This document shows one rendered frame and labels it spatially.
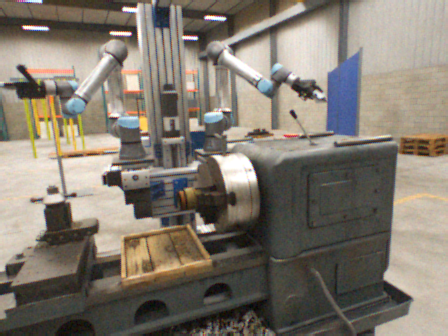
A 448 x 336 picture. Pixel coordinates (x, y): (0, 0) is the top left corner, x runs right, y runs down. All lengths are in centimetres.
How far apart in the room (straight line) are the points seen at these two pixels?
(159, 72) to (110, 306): 131
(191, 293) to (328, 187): 63
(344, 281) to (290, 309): 26
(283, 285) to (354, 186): 47
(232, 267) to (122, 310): 39
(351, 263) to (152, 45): 155
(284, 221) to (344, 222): 29
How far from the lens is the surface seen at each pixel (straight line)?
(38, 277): 103
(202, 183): 116
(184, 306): 115
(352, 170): 122
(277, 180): 102
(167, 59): 191
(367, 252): 141
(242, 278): 117
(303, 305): 131
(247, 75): 170
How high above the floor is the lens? 142
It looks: 12 degrees down
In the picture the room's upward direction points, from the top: 3 degrees counter-clockwise
